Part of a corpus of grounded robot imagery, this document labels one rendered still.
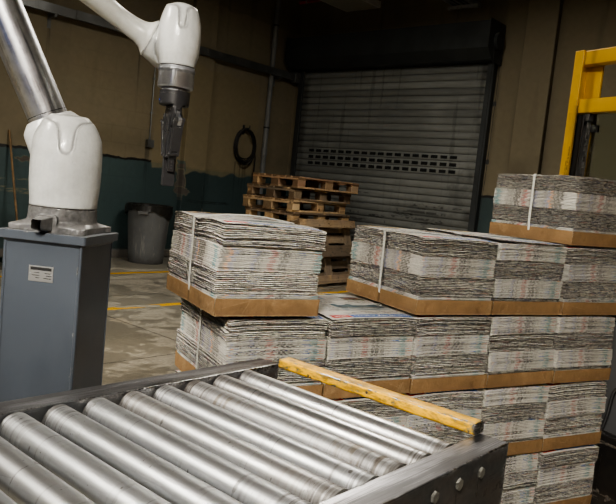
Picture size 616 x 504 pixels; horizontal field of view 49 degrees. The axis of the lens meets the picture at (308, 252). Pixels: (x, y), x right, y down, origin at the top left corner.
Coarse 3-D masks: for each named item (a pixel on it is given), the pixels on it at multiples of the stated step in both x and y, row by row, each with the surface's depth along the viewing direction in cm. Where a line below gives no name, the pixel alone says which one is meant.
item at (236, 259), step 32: (224, 224) 159; (256, 224) 162; (288, 224) 179; (224, 256) 160; (256, 256) 164; (288, 256) 169; (320, 256) 172; (224, 288) 161; (256, 288) 165; (288, 288) 170
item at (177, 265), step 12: (180, 216) 186; (192, 216) 178; (216, 216) 183; (228, 216) 188; (240, 216) 193; (180, 228) 186; (180, 240) 186; (180, 252) 184; (168, 264) 192; (180, 264) 183; (180, 276) 182
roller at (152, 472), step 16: (48, 416) 99; (64, 416) 98; (80, 416) 98; (64, 432) 96; (80, 432) 94; (96, 432) 93; (112, 432) 93; (96, 448) 91; (112, 448) 89; (128, 448) 88; (112, 464) 88; (128, 464) 86; (144, 464) 85; (160, 464) 84; (144, 480) 83; (160, 480) 82; (176, 480) 81; (192, 480) 81; (160, 496) 81; (176, 496) 79; (192, 496) 78; (208, 496) 77; (224, 496) 77
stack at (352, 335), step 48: (192, 336) 188; (240, 336) 166; (288, 336) 173; (336, 336) 180; (384, 336) 188; (432, 336) 196; (480, 336) 205; (528, 336) 215; (432, 432) 201; (528, 432) 220; (528, 480) 223
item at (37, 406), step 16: (208, 368) 129; (224, 368) 130; (240, 368) 131; (256, 368) 133; (272, 368) 137; (112, 384) 114; (128, 384) 114; (144, 384) 115; (160, 384) 116; (176, 384) 118; (16, 400) 101; (32, 400) 102; (48, 400) 103; (64, 400) 103; (80, 400) 105; (112, 400) 109; (0, 416) 95; (32, 416) 99
